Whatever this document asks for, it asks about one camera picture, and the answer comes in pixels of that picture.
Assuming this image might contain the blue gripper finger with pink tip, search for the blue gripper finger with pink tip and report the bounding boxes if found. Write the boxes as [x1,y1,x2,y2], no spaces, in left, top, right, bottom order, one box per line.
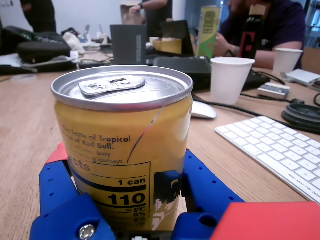
[29,142,117,240]
[172,149,246,240]

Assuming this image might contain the yellow drink can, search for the yellow drink can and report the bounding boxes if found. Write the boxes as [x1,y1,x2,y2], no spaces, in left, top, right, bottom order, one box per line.
[50,64,195,233]

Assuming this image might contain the white computer mouse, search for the white computer mouse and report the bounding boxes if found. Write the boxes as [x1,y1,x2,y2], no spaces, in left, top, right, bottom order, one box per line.
[191,99,218,120]

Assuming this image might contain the white keyboard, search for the white keyboard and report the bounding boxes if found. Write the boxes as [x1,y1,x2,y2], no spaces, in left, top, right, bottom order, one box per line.
[214,115,320,205]

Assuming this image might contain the large white paper cup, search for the large white paper cup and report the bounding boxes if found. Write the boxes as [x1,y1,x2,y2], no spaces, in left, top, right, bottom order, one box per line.
[210,56,256,106]

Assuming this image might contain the small grey white device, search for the small grey white device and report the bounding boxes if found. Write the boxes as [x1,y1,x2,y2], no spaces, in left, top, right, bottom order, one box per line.
[257,82,291,100]

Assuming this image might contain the black round lid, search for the black round lid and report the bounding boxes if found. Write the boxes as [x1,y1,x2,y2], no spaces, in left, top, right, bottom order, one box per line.
[281,103,320,134]

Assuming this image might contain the black box device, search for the black box device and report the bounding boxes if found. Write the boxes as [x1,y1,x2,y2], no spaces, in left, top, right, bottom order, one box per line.
[152,56,213,91]

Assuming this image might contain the black flat sleeve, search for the black flat sleeve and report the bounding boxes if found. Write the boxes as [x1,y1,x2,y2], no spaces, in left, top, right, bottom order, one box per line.
[0,55,81,76]

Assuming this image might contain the yellow box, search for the yellow box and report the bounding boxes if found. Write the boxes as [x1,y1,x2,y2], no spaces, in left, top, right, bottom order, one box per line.
[152,37,183,55]

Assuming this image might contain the white flat box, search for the white flat box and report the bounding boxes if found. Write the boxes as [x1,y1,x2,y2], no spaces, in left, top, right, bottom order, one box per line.
[284,68,320,88]

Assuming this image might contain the small white paper cup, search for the small white paper cup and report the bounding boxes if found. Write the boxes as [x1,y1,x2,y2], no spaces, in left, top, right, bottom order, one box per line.
[272,47,304,75]

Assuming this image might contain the black zip case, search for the black zip case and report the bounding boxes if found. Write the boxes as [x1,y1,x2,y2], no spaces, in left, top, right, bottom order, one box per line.
[16,41,71,64]

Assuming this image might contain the green carton box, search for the green carton box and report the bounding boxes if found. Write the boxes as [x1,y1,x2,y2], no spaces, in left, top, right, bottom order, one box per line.
[195,5,223,58]

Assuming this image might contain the white cloth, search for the white cloth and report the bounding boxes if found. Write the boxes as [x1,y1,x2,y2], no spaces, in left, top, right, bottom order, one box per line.
[62,31,86,55]

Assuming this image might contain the black bottle red logo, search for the black bottle red logo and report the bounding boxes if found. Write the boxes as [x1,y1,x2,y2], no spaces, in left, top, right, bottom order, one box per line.
[238,4,266,60]

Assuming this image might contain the grey box with label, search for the grey box with label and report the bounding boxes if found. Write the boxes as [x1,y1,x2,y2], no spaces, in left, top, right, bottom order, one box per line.
[110,24,148,67]

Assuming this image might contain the black bag green print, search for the black bag green print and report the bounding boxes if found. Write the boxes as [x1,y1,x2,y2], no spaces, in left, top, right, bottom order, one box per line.
[0,25,65,56]

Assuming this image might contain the standing person dark shirt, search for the standing person dark shirt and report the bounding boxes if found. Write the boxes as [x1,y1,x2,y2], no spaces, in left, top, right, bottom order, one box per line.
[129,0,174,38]

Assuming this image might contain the seated person purple shirt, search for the seated person purple shirt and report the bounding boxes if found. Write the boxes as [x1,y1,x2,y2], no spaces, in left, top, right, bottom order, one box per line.
[213,0,308,70]

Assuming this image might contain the standing person black clothes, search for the standing person black clothes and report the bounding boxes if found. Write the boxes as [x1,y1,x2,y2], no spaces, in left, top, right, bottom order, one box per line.
[19,0,57,33]

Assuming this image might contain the brown cardboard box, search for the brown cardboard box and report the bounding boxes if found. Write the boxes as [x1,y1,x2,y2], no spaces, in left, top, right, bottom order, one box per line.
[119,0,146,26]

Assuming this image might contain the red camera mount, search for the red camera mount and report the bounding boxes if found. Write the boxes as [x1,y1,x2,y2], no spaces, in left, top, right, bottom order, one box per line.
[209,201,320,240]

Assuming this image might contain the long black cable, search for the long black cable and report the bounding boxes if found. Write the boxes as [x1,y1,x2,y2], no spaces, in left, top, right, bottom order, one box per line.
[191,92,320,135]

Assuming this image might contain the short black plug cable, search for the short black plug cable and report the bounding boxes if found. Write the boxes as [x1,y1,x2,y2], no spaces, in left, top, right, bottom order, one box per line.
[239,92,306,106]

